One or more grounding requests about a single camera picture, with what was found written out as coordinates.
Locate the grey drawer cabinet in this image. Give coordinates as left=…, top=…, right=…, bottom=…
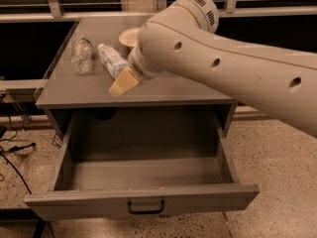
left=36, top=13, right=237, bottom=135

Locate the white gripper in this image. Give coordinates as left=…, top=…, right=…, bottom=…
left=109, top=47, right=160, bottom=96

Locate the open grey top drawer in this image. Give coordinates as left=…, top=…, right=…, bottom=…
left=25, top=106, right=260, bottom=220

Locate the black drawer handle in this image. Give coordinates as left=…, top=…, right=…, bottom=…
left=127, top=199, right=165, bottom=215

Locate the black floor cable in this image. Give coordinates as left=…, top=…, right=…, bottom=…
left=0, top=111, right=38, bottom=195

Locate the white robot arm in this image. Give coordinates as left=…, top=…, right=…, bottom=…
left=110, top=0, right=317, bottom=137

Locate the metal railing frame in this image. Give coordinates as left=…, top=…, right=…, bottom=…
left=0, top=0, right=317, bottom=102

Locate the blue label plastic bottle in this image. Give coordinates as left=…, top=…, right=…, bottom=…
left=98, top=44, right=129, bottom=79

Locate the clear crumpled plastic bottle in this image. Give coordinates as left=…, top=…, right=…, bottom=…
left=71, top=36, right=93, bottom=75

